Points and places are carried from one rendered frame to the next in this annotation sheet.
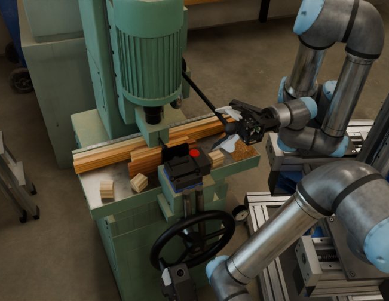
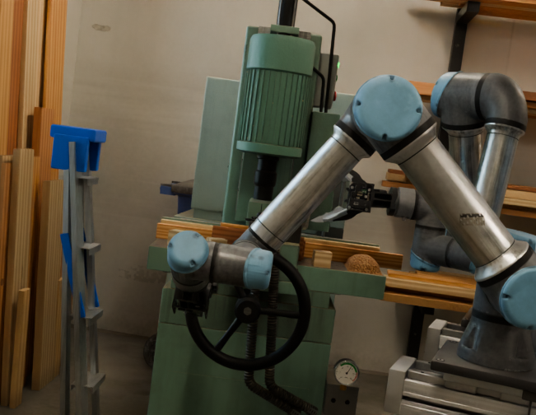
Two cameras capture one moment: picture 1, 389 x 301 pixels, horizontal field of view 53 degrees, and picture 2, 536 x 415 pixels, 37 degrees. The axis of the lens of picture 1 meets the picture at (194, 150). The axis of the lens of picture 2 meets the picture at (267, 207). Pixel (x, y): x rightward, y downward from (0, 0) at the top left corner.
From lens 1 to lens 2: 1.47 m
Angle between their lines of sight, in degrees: 48
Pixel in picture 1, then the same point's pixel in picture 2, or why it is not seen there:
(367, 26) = (496, 87)
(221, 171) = (324, 276)
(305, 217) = (333, 144)
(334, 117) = not seen: hidden behind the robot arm
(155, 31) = (274, 62)
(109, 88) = (234, 184)
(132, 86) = (244, 128)
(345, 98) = (482, 178)
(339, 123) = not seen: hidden behind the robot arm
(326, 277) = (413, 388)
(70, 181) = not seen: outside the picture
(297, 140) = (430, 244)
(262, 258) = (284, 198)
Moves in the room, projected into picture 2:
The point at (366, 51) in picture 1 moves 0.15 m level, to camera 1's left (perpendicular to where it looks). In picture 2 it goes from (499, 115) to (436, 109)
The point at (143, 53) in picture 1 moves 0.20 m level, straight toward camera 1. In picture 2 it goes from (259, 86) to (232, 76)
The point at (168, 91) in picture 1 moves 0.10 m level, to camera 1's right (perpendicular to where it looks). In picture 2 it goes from (277, 139) to (313, 143)
